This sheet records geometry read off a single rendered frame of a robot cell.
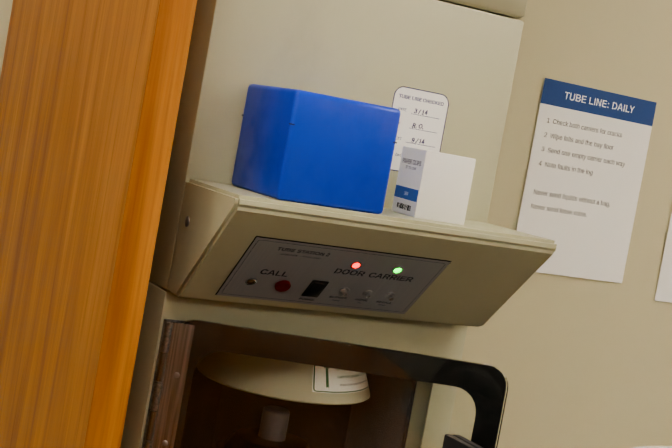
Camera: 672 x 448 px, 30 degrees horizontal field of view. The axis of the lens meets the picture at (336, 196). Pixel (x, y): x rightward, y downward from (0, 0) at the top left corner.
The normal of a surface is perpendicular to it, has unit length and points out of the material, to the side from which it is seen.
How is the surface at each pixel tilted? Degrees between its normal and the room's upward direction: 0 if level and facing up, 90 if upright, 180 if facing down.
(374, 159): 90
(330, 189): 90
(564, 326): 90
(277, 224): 135
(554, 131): 90
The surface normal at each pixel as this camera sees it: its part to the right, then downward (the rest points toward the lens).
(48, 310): -0.87, -0.13
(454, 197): 0.37, 0.11
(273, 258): 0.20, 0.79
